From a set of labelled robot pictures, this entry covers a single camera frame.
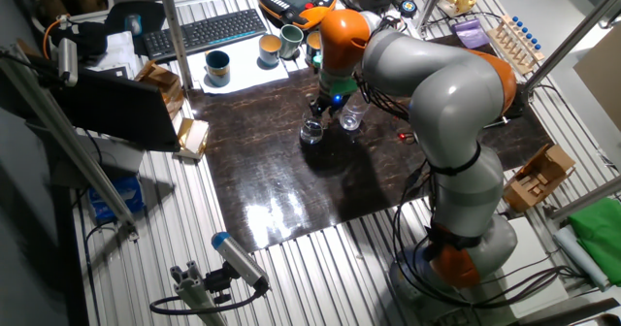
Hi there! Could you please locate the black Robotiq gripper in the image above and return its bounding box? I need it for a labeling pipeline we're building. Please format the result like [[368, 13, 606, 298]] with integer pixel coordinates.
[[309, 91, 349, 124]]

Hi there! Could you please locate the clear glass beaker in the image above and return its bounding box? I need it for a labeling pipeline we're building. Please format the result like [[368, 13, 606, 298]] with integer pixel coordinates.
[[299, 114, 325, 147]]

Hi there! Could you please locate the light green ceramic cup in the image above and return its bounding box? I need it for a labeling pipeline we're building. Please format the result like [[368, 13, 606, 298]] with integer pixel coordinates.
[[279, 23, 306, 60]]

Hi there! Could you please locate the blue cup yellow inside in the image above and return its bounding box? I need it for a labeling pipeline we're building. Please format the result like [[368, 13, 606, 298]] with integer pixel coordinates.
[[258, 34, 283, 68]]

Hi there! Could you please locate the teal cup tan band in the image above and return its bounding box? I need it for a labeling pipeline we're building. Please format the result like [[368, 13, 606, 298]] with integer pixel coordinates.
[[204, 49, 232, 88]]

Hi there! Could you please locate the dark blue mug yellow inside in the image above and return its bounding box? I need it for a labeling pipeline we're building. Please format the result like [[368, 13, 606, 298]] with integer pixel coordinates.
[[305, 29, 323, 70]]

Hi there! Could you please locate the dark marble pattern mat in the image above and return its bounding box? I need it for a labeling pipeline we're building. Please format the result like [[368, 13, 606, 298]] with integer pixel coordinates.
[[186, 33, 555, 253]]

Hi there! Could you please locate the white paper sheet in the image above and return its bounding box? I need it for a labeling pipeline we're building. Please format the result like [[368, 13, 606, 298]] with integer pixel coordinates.
[[186, 34, 290, 96]]

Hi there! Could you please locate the black computer keyboard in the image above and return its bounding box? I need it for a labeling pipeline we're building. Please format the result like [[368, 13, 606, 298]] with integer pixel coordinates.
[[142, 8, 269, 63]]

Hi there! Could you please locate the gold foil object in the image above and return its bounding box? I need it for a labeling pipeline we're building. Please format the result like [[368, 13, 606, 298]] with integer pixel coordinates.
[[436, 0, 477, 19]]

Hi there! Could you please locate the wooden test tube rack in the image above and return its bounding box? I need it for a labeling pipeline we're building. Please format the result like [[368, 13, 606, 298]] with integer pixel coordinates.
[[486, 14, 546, 76]]

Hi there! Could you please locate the black mouse pad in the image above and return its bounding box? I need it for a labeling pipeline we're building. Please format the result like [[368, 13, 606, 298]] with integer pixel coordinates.
[[104, 0, 167, 41]]

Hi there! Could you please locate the black laptop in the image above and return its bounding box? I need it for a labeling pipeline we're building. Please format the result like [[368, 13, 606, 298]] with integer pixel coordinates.
[[26, 66, 181, 187]]

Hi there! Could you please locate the dark computer mouse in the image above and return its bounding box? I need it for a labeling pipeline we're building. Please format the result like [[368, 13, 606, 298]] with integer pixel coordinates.
[[124, 14, 144, 37]]

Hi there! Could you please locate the white paper stack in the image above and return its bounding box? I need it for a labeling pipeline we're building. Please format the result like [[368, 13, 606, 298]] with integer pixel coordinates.
[[89, 30, 142, 80]]

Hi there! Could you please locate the blue tissue pack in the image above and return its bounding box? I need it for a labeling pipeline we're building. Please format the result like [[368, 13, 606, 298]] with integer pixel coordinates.
[[87, 175, 146, 223]]

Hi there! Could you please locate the white round plant pot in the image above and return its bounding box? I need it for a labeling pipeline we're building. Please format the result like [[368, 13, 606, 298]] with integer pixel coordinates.
[[29, 0, 116, 35]]

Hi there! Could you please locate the white flat board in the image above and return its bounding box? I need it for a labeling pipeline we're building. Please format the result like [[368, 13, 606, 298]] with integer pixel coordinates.
[[499, 216, 569, 317]]

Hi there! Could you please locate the aluminium diagonal beam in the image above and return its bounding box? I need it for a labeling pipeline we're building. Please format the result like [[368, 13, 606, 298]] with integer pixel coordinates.
[[0, 44, 141, 243]]

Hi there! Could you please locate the brown cardboard sheet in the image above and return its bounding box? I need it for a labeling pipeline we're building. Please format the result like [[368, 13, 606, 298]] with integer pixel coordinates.
[[572, 37, 621, 133]]

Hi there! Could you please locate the pale paper roll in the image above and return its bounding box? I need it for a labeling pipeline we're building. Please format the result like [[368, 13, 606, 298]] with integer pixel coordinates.
[[552, 224, 610, 292]]

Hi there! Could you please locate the green cloth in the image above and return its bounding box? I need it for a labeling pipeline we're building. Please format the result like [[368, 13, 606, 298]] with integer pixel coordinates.
[[567, 197, 621, 287]]

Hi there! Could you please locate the clear glass mug with handle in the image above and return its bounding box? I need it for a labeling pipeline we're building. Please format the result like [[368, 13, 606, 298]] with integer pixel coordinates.
[[338, 91, 371, 132]]

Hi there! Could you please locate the aluminium frame post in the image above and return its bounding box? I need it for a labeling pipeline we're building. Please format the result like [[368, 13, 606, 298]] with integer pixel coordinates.
[[521, 0, 621, 94], [154, 0, 194, 92], [415, 0, 448, 31], [550, 175, 621, 223]]

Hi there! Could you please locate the silver camera blue tip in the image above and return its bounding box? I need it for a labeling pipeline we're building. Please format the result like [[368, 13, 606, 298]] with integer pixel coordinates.
[[211, 231, 271, 293]]

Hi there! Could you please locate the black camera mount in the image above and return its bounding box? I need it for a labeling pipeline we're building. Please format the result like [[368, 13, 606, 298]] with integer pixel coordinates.
[[203, 262, 234, 306]]

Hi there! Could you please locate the aluminium camera stand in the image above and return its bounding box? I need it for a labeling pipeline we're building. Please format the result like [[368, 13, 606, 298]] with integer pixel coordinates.
[[169, 260, 229, 326]]

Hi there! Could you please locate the black camera cable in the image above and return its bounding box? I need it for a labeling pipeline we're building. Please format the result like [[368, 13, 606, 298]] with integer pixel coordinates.
[[148, 286, 266, 316]]

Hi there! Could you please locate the grey depth camera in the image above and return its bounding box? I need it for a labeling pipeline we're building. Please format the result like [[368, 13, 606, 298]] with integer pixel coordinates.
[[56, 37, 80, 87]]

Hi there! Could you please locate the orange cable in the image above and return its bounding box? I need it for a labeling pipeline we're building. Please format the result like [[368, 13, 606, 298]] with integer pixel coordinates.
[[42, 14, 72, 60]]

